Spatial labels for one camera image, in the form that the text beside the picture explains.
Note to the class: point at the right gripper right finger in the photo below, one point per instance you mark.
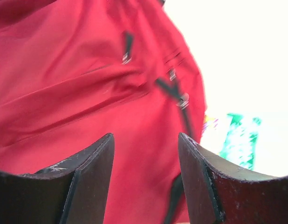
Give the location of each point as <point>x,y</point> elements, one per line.
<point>220,192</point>

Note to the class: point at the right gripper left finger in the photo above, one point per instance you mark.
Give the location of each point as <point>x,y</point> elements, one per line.
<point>72,191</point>

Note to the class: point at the green snack packet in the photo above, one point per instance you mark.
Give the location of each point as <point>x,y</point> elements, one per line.
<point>233,137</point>

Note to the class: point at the red student backpack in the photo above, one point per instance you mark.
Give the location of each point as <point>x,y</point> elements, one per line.
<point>73,70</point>

